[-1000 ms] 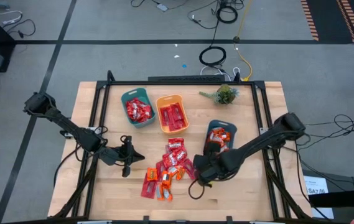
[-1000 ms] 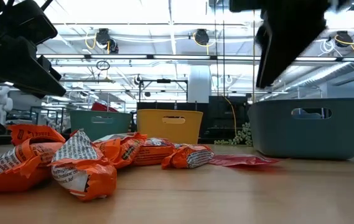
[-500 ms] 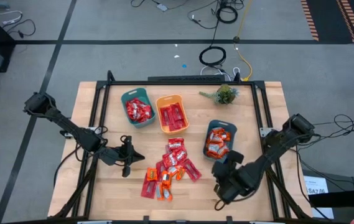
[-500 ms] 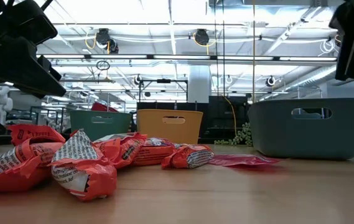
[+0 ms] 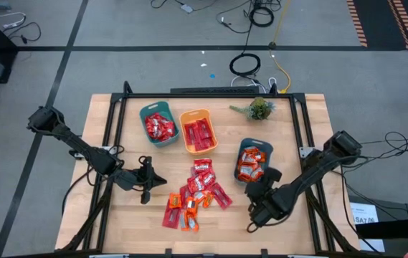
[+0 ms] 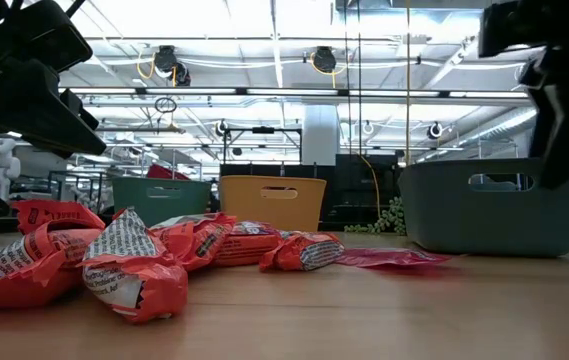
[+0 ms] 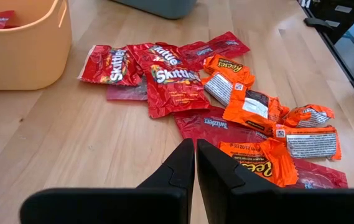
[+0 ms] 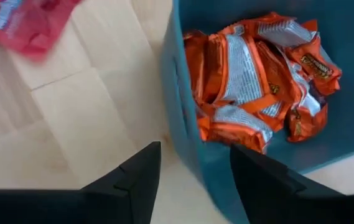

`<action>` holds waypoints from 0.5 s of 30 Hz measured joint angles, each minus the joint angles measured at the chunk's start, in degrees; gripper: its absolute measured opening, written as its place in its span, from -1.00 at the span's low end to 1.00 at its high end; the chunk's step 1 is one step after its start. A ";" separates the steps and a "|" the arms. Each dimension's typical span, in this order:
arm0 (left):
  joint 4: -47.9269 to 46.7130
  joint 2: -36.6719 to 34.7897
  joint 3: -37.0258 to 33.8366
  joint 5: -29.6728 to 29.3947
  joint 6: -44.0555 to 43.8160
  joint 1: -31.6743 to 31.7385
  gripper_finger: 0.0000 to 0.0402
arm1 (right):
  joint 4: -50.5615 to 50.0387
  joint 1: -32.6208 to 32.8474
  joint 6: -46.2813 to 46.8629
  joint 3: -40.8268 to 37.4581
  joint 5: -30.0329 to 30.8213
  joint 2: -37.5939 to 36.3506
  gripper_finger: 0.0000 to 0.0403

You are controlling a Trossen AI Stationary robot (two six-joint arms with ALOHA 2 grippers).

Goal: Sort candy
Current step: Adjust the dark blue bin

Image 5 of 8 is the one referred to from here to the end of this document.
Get orange plastic bin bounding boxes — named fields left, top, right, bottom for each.
left=179, top=108, right=219, bottom=156

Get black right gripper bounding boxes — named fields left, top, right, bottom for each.
left=245, top=166, right=293, bottom=228

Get black tangled floor cables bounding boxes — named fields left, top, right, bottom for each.
left=361, top=130, right=408, bottom=161

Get black side bench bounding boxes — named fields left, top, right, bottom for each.
left=348, top=195, right=408, bottom=258

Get dark blue plastic bin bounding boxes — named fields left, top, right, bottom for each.
left=233, top=138, right=275, bottom=184

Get yellow hanging cable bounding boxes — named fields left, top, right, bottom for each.
left=267, top=0, right=293, bottom=95

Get large orange candy wrapper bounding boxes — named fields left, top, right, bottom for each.
left=179, top=211, right=190, bottom=232

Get black hanging cable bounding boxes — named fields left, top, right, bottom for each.
left=242, top=21, right=255, bottom=54

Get green plastic bin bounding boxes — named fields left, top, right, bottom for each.
left=139, top=100, right=181, bottom=148

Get red candy packet white print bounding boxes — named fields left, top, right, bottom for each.
left=186, top=176, right=205, bottom=194

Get coiled black floor cable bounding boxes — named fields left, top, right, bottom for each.
left=248, top=4, right=276, bottom=29
left=229, top=52, right=262, bottom=77

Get black mat orange striped edges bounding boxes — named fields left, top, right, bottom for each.
left=346, top=0, right=408, bottom=51

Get white paper sign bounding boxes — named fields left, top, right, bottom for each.
left=349, top=202, right=386, bottom=252

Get black aluminium table frame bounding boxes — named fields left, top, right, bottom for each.
left=60, top=81, right=361, bottom=257

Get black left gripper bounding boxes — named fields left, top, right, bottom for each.
left=131, top=156, right=168, bottom=206

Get small green artificial plant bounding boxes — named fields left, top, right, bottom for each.
left=229, top=96, right=275, bottom=122

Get white floor cable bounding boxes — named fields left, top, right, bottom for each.
left=0, top=11, right=27, bottom=30

